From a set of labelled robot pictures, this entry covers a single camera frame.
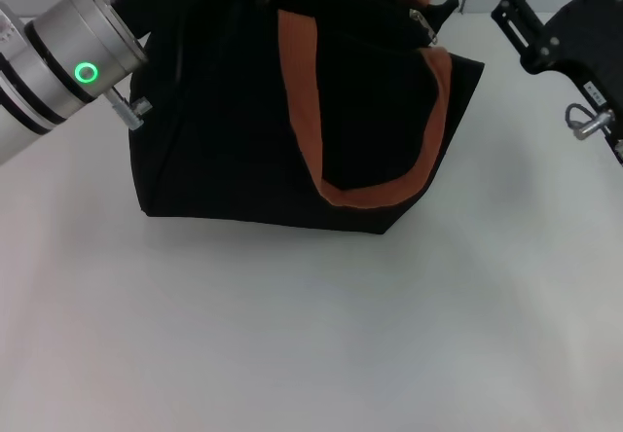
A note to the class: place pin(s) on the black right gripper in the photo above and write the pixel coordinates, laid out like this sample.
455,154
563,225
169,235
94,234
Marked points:
594,38

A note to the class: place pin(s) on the silver zipper pull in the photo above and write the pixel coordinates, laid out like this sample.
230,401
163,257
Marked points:
428,25

